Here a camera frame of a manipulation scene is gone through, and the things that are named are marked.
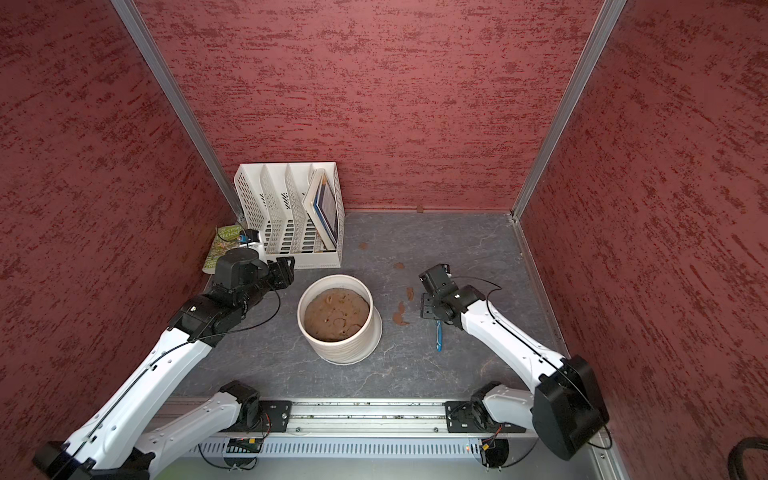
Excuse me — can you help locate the white ceramic pot with mud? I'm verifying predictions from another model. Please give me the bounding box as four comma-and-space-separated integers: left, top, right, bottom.
297, 274, 383, 365

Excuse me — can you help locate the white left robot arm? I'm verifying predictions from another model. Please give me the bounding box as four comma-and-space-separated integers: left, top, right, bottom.
33, 248, 295, 479

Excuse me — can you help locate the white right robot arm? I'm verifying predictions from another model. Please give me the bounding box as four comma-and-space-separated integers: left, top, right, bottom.
419, 264, 609, 468

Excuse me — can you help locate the green paperback book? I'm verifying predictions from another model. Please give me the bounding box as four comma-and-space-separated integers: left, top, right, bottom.
202, 224, 243, 275

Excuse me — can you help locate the white plastic file organizer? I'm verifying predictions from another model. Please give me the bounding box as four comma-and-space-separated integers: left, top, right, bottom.
234, 162, 345, 269

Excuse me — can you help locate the book in organizer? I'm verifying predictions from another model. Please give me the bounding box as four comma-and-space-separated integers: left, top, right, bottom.
303, 168, 339, 251

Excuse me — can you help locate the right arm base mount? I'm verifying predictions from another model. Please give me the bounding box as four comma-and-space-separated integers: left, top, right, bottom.
444, 400, 526, 435

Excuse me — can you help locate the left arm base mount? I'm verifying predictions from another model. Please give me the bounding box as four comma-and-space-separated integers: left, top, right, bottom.
223, 400, 293, 435

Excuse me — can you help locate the aluminium corner post right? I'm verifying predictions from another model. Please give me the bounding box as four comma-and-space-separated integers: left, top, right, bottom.
511, 0, 627, 223

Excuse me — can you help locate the aluminium corner post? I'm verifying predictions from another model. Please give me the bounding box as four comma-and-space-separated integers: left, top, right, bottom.
511, 0, 627, 223
111, 0, 245, 221

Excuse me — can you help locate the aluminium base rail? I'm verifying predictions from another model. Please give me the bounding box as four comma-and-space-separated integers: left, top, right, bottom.
155, 397, 613, 439

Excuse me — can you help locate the aluminium corner post left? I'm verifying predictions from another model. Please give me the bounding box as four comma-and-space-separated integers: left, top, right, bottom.
111, 0, 245, 221

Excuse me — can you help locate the black cable bottom right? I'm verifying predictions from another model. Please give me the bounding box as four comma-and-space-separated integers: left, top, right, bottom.
727, 436, 768, 480

